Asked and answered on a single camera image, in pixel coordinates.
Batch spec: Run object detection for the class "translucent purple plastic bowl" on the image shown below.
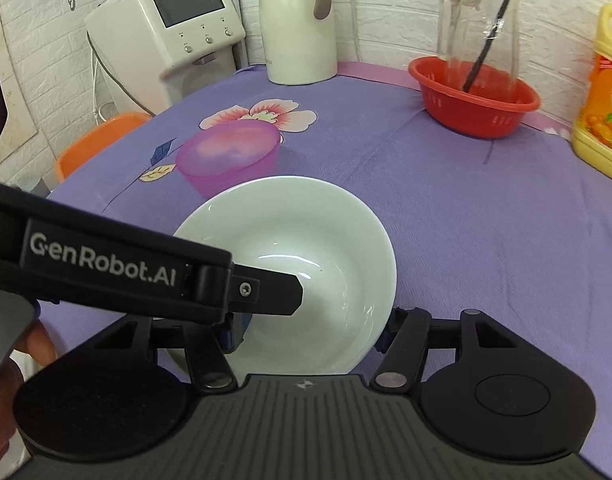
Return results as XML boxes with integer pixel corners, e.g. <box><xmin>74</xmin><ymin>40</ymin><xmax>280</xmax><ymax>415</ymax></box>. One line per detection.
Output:
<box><xmin>174</xmin><ymin>121</ymin><xmax>281</xmax><ymax>200</ymax></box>

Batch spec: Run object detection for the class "orange stool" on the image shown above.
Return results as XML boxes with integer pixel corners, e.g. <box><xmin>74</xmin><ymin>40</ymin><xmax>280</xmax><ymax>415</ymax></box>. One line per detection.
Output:
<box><xmin>54</xmin><ymin>112</ymin><xmax>152</xmax><ymax>184</ymax></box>

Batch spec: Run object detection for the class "red plastic basket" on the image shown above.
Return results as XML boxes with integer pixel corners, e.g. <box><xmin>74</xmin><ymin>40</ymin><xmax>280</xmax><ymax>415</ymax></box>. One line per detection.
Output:
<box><xmin>408</xmin><ymin>56</ymin><xmax>542</xmax><ymax>140</ymax></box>

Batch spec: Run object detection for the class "white water dispenser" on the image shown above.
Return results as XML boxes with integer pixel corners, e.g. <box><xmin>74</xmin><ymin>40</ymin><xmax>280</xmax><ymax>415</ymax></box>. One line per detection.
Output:
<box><xmin>84</xmin><ymin>0</ymin><xmax>248</xmax><ymax>117</ymax></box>

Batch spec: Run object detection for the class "person's left hand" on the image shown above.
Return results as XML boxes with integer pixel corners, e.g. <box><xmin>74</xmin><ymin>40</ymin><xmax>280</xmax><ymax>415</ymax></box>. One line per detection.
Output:
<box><xmin>0</xmin><ymin>317</ymin><xmax>58</xmax><ymax>461</ymax></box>

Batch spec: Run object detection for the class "glass pitcher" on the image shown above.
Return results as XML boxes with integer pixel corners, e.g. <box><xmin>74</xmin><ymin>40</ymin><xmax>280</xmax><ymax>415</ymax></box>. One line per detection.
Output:
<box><xmin>437</xmin><ymin>0</ymin><xmax>525</xmax><ymax>102</ymax></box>

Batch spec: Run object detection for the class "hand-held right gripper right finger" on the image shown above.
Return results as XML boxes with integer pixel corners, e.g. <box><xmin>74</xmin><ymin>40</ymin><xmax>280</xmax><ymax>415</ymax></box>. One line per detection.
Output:
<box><xmin>370</xmin><ymin>306</ymin><xmax>524</xmax><ymax>392</ymax></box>

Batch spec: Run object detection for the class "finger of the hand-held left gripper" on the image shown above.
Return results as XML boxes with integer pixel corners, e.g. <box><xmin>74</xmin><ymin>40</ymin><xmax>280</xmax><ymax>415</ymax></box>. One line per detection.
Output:
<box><xmin>230</xmin><ymin>262</ymin><xmax>305</xmax><ymax>317</ymax></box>

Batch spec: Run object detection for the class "white thermos jug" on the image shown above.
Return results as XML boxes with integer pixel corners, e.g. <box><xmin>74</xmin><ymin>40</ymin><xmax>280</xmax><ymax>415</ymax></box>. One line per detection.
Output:
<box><xmin>258</xmin><ymin>0</ymin><xmax>339</xmax><ymax>86</ymax></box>

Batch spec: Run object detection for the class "yellow detergent bottle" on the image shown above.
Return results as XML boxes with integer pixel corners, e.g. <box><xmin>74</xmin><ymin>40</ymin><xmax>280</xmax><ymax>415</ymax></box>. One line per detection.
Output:
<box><xmin>571</xmin><ymin>2</ymin><xmax>612</xmax><ymax>189</ymax></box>

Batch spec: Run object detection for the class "black stirring stick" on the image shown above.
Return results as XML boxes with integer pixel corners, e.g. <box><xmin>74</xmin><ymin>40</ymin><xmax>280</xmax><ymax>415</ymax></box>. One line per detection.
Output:
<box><xmin>462</xmin><ymin>0</ymin><xmax>524</xmax><ymax>94</ymax></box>

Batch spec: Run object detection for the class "dark wall board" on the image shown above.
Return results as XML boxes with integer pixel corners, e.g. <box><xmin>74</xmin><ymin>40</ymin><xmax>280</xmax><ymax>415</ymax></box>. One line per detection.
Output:
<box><xmin>0</xmin><ymin>0</ymin><xmax>40</xmax><ymax>175</ymax></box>

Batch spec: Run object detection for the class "white bowl with red pattern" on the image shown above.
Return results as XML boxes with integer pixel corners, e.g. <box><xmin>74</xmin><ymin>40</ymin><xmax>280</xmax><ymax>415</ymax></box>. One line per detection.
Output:
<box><xmin>167</xmin><ymin>175</ymin><xmax>398</xmax><ymax>377</ymax></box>

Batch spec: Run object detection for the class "purple printed tablecloth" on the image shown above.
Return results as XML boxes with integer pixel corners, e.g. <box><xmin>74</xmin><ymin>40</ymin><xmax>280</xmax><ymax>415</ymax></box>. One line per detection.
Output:
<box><xmin>36</xmin><ymin>60</ymin><xmax>612</xmax><ymax>480</ymax></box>

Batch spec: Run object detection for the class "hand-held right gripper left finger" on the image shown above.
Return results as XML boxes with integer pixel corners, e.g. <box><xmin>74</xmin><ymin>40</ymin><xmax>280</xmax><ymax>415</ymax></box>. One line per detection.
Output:
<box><xmin>92</xmin><ymin>310</ymin><xmax>248</xmax><ymax>394</ymax></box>

